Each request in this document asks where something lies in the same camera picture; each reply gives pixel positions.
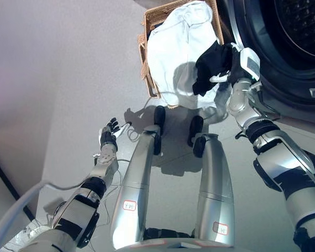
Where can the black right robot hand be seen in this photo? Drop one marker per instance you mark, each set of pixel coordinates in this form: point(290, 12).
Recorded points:
point(248, 63)

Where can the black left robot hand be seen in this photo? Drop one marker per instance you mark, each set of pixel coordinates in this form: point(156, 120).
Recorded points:
point(107, 135)

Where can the black garment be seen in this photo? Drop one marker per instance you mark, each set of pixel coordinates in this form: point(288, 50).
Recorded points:
point(210, 65)

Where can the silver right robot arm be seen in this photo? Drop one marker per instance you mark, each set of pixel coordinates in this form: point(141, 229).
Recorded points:
point(278, 157)

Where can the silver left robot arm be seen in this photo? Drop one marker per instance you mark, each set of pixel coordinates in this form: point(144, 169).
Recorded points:
point(76, 207)

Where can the grey front-load washing machine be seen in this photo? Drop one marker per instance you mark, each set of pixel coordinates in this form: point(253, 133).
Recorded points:
point(278, 78)

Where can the brown wicker laundry basket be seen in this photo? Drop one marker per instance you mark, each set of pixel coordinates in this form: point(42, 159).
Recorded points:
point(144, 68)

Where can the black left robot foot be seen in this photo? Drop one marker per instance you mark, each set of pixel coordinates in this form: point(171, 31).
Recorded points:
point(159, 118)

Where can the black robot foot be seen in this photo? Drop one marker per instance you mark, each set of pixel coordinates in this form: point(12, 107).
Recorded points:
point(195, 128)
point(159, 118)

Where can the silver robot legs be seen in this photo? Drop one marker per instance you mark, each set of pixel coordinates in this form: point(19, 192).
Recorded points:
point(134, 183)

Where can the white garment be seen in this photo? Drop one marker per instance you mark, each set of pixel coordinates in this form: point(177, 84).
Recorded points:
point(173, 52)

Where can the black right robot foot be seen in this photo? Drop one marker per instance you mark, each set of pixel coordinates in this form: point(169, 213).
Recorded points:
point(195, 128)

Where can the silver right robot leg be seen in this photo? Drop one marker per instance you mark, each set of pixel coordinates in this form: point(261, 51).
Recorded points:
point(215, 183)

